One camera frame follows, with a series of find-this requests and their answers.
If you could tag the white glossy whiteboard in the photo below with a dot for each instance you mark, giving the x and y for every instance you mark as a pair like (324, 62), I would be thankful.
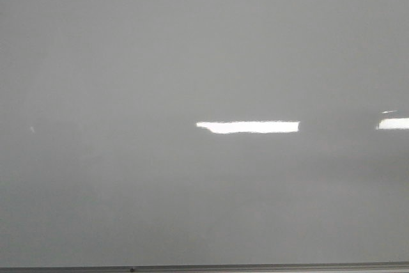
(175, 132)

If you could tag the grey aluminium whiteboard frame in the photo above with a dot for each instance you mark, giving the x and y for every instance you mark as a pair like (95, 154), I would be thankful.
(389, 266)

